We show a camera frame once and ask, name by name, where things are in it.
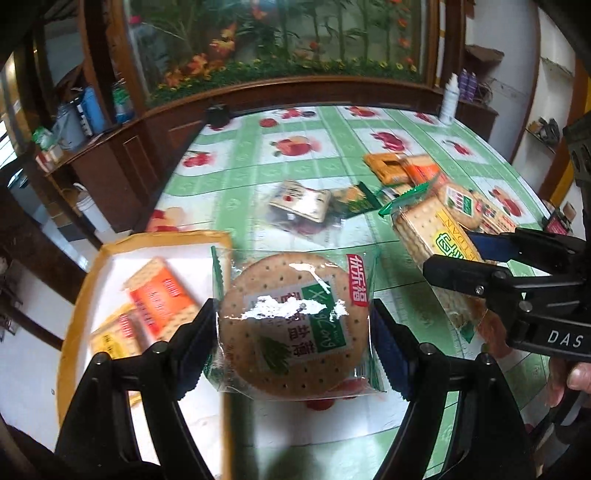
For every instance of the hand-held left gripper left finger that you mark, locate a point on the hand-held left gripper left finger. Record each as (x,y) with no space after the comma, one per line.
(196,350)

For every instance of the yellow-edged cardboard box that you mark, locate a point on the yellow-edged cardboard box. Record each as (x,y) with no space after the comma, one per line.
(106,286)

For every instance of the round cracker packet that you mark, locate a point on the round cracker packet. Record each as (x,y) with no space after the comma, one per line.
(286,332)
(461,203)

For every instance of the green fruit-print tablecloth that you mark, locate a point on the green fruit-print tablecloth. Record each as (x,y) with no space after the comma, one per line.
(323,152)

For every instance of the green plastic bag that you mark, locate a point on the green plastic bag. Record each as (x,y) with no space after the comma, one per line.
(42,137)

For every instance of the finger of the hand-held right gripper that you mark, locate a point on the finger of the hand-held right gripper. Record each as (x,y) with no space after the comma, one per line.
(494,247)
(461,277)

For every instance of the glass flower display case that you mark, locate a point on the glass flower display case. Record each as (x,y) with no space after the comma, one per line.
(286,41)

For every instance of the green-capped plastic bottle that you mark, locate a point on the green-capped plastic bottle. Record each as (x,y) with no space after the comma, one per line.
(123,104)

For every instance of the small orange cracker packet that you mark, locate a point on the small orange cracker packet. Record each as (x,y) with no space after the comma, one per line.
(115,334)

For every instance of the white bucket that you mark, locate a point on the white bucket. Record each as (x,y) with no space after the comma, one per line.
(92,210)

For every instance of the purple bottle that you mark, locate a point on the purple bottle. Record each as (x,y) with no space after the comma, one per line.
(463,85)
(473,86)

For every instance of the orange snack packet with window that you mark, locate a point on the orange snack packet with window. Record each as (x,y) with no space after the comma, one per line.
(383,168)

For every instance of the small tan box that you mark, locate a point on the small tan box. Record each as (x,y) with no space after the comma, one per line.
(50,159)

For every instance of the wooden side cabinet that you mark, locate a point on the wooden side cabinet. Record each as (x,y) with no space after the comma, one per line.
(480,113)

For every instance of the blue thermos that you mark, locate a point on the blue thermos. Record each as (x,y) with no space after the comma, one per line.
(94,110)

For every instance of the brown wooden sideboard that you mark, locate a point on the brown wooden sideboard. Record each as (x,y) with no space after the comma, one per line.
(115,161)

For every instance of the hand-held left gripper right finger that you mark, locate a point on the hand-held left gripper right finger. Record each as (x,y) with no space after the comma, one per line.
(392,350)

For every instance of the person's right hand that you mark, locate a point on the person's right hand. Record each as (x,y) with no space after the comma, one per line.
(577,376)

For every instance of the large orange cracker packet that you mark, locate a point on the large orange cracker packet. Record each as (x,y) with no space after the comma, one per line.
(161,300)

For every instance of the small green snack packet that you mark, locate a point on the small green snack packet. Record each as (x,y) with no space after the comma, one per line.
(355,198)

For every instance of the dried plum packet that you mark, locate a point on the dried plum packet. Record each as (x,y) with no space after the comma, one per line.
(300,201)

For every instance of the red snack packet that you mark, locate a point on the red snack packet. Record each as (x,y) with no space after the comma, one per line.
(558,222)

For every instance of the small black device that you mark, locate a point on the small black device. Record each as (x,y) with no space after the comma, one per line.
(218,116)

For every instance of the blue red cracker packet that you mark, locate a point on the blue red cracker packet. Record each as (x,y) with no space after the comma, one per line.
(498,217)

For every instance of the square cracker packet green label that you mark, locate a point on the square cracker packet green label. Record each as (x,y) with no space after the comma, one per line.
(415,226)

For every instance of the white bottle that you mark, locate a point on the white bottle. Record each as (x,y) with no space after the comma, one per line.
(450,99)

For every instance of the dark shoes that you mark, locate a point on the dark shoes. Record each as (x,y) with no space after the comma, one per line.
(545,131)

